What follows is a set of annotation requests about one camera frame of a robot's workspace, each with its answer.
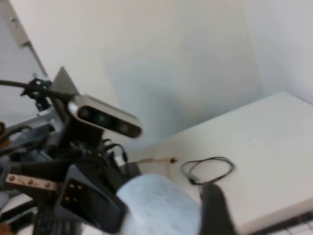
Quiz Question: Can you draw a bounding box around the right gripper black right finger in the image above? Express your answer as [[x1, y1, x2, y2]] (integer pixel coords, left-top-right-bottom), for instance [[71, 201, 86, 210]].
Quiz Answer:
[[199, 183, 237, 235]]

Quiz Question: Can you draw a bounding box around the black keyboard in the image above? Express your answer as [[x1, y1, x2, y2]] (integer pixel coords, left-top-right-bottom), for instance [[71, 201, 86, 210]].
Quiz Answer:
[[31, 208, 83, 235]]

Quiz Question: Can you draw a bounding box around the grey metal frame bracket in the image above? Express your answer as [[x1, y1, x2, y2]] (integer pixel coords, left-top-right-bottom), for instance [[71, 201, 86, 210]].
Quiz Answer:
[[0, 66, 82, 138]]

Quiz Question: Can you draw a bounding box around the blue plastic cup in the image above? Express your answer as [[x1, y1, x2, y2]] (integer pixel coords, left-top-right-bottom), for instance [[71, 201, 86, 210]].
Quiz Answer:
[[116, 173, 206, 235]]

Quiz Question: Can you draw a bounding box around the white wall bracket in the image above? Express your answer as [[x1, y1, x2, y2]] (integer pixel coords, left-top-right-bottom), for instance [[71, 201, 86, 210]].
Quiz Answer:
[[9, 17, 32, 49]]

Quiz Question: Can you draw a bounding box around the thin wooden stick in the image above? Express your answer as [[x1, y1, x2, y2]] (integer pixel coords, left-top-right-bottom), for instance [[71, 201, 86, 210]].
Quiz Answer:
[[138, 157, 179, 165]]

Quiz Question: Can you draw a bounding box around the black camera cable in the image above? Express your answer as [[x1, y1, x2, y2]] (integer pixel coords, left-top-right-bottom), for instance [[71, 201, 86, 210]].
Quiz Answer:
[[0, 79, 76, 101]]

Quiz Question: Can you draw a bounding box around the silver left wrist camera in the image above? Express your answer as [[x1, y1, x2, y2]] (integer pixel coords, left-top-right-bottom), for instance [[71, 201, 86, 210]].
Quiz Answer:
[[67, 94, 143, 139]]

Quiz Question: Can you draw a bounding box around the black looped cable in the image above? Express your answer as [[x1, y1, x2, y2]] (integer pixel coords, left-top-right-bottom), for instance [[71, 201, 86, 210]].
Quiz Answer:
[[180, 156, 236, 187]]

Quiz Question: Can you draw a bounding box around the white side table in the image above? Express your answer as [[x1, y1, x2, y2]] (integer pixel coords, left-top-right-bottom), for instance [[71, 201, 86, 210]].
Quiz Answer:
[[129, 92, 313, 235]]

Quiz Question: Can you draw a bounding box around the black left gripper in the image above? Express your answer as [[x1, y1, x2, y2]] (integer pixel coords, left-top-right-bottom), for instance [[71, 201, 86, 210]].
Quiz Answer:
[[65, 127, 128, 172]]

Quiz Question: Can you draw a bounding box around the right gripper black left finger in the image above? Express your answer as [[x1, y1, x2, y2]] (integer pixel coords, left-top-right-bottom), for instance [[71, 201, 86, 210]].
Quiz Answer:
[[54, 164, 129, 233]]

